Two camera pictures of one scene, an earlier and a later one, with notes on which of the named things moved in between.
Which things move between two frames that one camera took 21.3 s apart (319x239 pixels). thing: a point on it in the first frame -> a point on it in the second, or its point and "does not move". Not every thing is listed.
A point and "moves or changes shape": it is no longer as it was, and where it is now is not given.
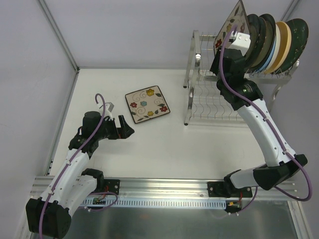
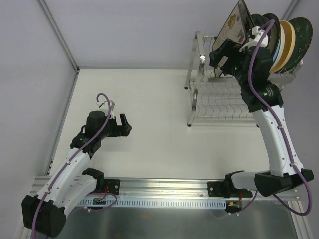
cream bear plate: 277,50 -> 281,51
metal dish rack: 205,101 does not move
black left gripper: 117,128 does not move
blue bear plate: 270,60 moves or changes shape
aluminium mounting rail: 169,188 does not move
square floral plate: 146,103 -> 235,30
